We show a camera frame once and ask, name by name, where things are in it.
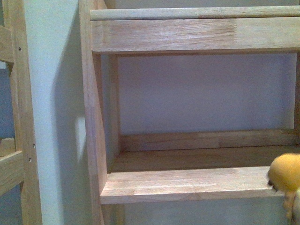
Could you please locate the orange plush toy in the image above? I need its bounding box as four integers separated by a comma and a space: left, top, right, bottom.
267, 153, 300, 225

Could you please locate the wooden shelf unit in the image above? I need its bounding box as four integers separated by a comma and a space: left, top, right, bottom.
0, 0, 42, 225
79, 0, 300, 225

